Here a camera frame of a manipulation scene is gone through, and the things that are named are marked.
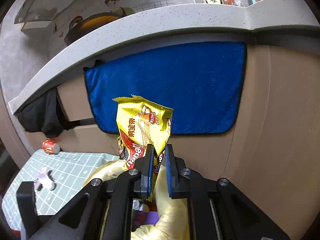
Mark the white stone countertop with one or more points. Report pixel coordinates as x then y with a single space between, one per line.
169 20

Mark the black wok with orange handle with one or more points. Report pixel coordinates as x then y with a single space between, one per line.
80 27

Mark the blue hanging towel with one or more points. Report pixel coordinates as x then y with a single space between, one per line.
202 83

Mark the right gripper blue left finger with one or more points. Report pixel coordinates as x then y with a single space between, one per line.
146 172

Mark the black hanging cloth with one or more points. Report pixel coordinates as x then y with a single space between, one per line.
44 114

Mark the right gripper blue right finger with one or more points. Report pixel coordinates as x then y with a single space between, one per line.
172 172

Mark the yellow wafer snack wrapper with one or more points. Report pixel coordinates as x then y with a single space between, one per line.
142 122

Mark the green checked tablecloth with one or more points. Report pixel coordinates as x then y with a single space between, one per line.
68 171

